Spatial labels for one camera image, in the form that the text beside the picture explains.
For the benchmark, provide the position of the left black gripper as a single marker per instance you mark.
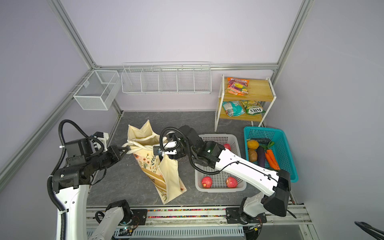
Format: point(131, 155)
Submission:
point(113, 150)

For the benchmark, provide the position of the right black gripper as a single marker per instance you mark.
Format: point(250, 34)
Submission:
point(176, 157)

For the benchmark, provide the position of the cream canvas grocery bag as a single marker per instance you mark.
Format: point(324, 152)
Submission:
point(161, 170)

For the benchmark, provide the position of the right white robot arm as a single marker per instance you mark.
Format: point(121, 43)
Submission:
point(211, 158)

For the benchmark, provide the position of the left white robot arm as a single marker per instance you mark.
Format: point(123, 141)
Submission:
point(69, 183)

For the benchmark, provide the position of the red apple front left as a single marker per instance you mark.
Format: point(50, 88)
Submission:
point(207, 182)

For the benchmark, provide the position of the red apple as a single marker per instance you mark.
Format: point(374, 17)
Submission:
point(231, 182)
point(207, 182)

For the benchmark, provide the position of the small red fruit right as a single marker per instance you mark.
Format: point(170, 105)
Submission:
point(228, 146)

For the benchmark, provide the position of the white plastic fruit basket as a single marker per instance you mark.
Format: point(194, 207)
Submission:
point(219, 184)

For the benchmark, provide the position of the red apple back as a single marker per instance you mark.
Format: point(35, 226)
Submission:
point(231, 182)

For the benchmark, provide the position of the teal white snack packet lower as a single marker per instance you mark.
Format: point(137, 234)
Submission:
point(233, 108)

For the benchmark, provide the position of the yellow potato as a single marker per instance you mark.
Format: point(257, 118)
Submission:
point(252, 144)

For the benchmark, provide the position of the brown potato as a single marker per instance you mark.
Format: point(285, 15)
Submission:
point(253, 155)

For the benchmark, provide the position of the small white mesh basket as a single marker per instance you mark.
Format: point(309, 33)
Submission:
point(99, 90)

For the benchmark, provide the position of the dark purple eggplant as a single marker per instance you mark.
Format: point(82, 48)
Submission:
point(261, 156)

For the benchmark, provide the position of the green Fox's candy packet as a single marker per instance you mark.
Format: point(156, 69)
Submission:
point(252, 108)

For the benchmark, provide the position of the orange snack packet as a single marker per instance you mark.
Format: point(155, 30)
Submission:
point(238, 87)

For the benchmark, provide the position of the orange carrot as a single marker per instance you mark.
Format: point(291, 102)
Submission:
point(272, 160)

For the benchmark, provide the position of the white wood two-tier shelf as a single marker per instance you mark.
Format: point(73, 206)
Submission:
point(259, 91)

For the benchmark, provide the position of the teal plastic vegetable basket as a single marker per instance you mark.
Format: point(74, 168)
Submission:
point(281, 147)

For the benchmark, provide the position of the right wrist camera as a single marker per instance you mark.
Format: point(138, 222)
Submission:
point(169, 148)

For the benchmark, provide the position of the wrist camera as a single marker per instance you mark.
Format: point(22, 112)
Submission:
point(102, 143)
point(169, 148)

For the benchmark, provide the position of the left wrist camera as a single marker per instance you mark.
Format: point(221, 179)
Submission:
point(102, 143)

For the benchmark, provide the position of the long white wire basket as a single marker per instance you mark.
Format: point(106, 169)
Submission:
point(167, 78)

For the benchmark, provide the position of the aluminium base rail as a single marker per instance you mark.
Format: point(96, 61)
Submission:
point(180, 222)

